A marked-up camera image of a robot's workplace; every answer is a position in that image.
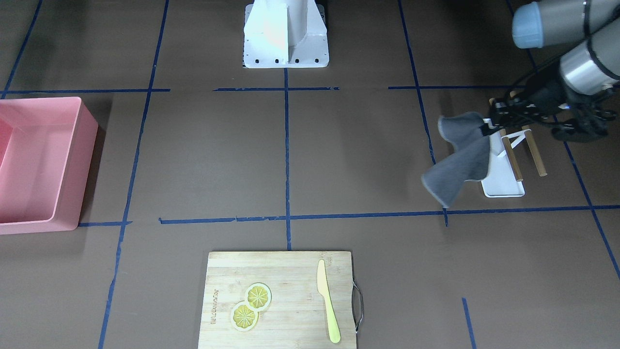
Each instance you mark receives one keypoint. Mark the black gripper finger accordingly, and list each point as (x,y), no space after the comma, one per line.
(488,129)
(500,116)

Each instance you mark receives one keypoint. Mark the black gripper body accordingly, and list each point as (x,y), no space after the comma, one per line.
(543,92)

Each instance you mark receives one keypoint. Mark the grey cloth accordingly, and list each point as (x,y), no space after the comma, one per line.
(469,161)

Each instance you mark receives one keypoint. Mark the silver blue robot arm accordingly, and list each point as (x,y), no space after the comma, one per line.
(592,67)

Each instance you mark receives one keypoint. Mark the white wooden towel rack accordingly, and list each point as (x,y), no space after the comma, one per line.
(504,177)

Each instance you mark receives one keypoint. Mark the yellow plastic knife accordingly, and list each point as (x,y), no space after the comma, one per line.
(334,334)

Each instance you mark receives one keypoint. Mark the wooden cutting board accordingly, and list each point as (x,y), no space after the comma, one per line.
(296,317)

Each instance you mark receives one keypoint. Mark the lemon slice near knife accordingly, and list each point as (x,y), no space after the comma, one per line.
(258,297)

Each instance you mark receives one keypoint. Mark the lemon slice far from knife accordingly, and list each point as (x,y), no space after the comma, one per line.
(243,318)

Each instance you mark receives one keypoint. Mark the pink plastic bin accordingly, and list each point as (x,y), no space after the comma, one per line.
(46,151)

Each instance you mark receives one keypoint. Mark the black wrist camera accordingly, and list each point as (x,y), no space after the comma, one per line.
(587,125)

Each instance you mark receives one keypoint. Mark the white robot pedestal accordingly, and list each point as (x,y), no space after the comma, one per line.
(285,34)

